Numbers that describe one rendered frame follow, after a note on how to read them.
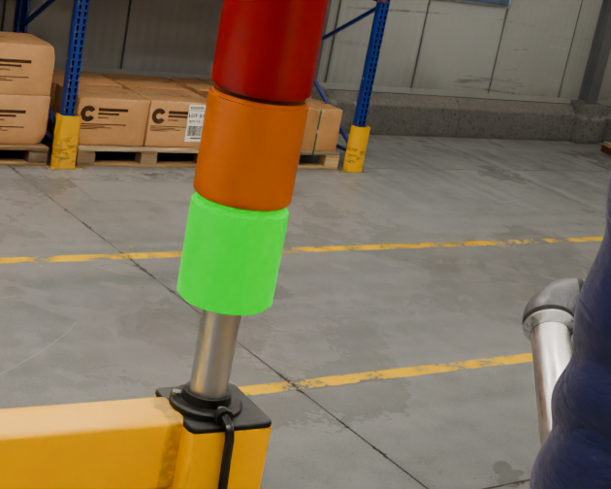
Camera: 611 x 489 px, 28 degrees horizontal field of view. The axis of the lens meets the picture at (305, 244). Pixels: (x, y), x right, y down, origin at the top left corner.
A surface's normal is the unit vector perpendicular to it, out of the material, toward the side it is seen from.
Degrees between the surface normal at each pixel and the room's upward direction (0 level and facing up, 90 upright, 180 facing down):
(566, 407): 106
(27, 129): 91
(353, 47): 90
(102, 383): 0
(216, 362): 90
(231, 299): 90
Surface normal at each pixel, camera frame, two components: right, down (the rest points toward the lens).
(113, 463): 0.50, 0.34
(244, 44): -0.37, 0.21
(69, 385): 0.18, -0.94
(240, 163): -0.12, 0.27
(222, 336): 0.26, 0.33
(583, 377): -0.82, -0.27
